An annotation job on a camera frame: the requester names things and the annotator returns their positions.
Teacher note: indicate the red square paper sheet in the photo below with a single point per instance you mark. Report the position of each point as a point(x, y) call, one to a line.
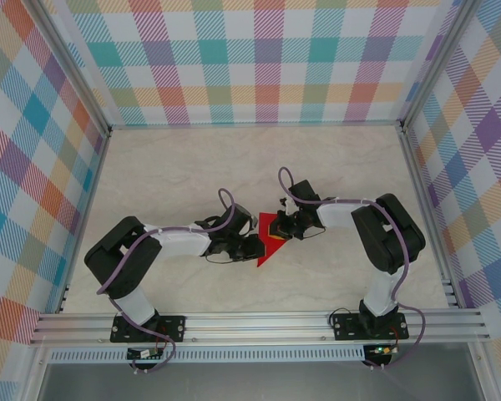
point(271, 250)

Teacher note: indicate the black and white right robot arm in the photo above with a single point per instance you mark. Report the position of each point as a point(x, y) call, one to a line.
point(388, 242)

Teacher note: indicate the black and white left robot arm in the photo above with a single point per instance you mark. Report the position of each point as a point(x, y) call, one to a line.
point(117, 259)

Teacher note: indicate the grey metal panel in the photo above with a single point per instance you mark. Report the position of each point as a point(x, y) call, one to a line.
point(254, 384)

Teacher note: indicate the black circuit board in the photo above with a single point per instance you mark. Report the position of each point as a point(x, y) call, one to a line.
point(140, 354)

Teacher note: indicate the circuit board with green light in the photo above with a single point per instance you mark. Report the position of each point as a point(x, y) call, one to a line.
point(382, 350)

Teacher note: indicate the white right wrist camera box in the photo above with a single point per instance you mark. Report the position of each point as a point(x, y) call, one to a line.
point(290, 204)

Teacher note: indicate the wide aluminium mounting rail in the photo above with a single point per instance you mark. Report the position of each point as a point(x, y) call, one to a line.
point(254, 328)

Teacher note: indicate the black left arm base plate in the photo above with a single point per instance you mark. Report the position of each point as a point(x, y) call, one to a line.
point(173, 328)

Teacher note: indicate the long aluminium frame bar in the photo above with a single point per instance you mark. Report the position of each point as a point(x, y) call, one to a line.
point(254, 124)

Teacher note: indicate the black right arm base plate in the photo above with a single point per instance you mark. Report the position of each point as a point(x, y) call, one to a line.
point(344, 330)

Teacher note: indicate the aluminium side frame bar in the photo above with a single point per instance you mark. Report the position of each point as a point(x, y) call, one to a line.
point(99, 165)
point(413, 167)

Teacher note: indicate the aluminium frame post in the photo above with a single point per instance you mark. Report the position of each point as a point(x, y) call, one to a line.
point(76, 67)
point(435, 67)

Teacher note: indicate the aluminium frame leg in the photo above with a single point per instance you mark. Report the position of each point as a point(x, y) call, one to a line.
point(482, 372)
point(35, 376)

